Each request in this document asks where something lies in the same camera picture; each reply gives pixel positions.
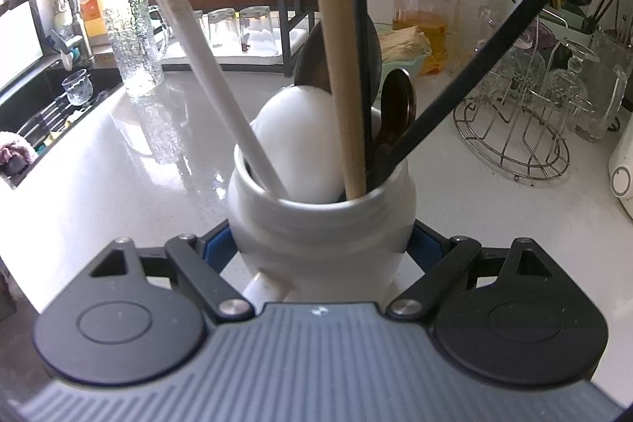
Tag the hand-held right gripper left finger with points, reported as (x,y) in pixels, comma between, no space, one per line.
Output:
(216,251)

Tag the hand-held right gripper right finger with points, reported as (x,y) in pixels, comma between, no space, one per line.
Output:
(429,246)

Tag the white ceramic mug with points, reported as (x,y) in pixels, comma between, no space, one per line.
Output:
(316,244)

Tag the white ceramic spoon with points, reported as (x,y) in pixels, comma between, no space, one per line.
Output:
(301,140)

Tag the white chopstick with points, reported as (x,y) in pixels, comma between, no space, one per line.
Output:
(202,56)

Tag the large metal spoon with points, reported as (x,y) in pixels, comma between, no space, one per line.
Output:
(309,61)

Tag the wooden chopstick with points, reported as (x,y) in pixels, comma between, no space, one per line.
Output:
(336,56)

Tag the pale green plastic basket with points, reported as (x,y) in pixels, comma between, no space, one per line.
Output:
(418,66)

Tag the white drip tray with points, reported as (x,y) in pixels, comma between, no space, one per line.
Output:
(267,58)

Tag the white electric cooker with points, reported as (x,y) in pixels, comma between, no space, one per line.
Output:
(623,175)

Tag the pale dried straw bundle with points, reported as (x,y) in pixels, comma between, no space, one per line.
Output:
(400,41)

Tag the small patterned glass cup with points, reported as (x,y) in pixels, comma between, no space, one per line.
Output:
(78,88)

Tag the tall textured glass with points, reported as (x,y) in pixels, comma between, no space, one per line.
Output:
(133,51)

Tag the clear glass jug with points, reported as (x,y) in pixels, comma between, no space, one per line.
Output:
(474,26)

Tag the clear drinking glass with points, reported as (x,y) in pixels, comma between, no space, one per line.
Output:
(222,26)
(256,26)

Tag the pink fluffy cloth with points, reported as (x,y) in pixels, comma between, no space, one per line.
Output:
(15,150)

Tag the kitchen sink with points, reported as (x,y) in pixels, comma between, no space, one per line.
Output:
(49,81)

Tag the clear glass pitcher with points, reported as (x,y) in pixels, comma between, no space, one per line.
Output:
(603,81)

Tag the pale green utensil holder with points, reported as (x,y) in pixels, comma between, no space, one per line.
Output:
(576,19)

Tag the white board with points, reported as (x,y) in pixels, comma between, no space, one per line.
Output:
(20,36)

